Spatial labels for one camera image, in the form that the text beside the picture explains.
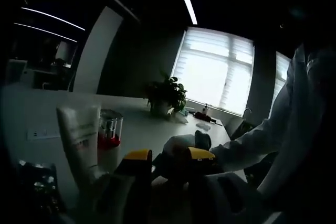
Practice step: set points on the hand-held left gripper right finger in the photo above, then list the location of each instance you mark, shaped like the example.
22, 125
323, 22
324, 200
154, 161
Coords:
204, 171

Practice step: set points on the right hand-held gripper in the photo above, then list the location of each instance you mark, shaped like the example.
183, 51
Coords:
178, 142

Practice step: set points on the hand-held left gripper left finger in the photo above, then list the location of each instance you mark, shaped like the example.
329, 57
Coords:
136, 182

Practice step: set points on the red-banded white skincare bottle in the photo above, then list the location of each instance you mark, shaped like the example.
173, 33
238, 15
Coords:
109, 142

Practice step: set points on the white skincare tube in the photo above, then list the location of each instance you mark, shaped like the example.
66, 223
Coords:
78, 129

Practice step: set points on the green black skincare sachet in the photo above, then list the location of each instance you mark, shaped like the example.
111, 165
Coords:
39, 190

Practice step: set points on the small clear dispenser bottle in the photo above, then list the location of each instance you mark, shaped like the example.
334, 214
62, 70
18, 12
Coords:
206, 108

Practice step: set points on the red object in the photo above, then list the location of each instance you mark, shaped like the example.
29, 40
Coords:
202, 116

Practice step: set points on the green potted plant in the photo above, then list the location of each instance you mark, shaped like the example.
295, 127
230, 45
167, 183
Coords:
168, 93

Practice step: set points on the wide window with blinds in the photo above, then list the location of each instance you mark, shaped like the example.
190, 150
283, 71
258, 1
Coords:
212, 77

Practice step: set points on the white table socket strip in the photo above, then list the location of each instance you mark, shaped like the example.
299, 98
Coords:
43, 134

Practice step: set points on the person's white shirt torso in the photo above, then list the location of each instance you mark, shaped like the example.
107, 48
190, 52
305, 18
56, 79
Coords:
302, 116

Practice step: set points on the narrow window with blinds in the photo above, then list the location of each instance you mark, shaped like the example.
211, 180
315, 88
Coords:
281, 77

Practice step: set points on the ceiling light strip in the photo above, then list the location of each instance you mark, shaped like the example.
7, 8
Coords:
44, 31
52, 17

